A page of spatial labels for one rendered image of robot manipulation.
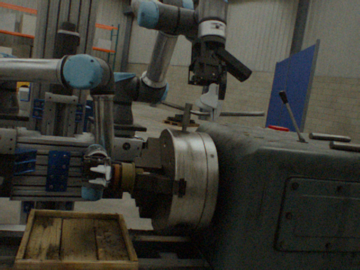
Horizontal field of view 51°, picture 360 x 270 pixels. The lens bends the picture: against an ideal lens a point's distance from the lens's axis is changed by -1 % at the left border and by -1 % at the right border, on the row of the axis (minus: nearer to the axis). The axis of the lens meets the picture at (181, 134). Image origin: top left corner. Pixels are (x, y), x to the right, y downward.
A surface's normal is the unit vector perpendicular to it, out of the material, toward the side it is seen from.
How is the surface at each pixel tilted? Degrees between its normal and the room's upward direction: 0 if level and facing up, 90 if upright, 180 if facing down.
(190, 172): 65
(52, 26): 90
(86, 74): 89
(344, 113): 90
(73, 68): 90
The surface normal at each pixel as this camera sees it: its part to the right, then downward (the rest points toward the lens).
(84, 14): 0.40, 0.18
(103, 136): 0.19, 0.10
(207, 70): 0.30, -0.17
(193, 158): 0.30, -0.51
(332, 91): -0.84, -0.05
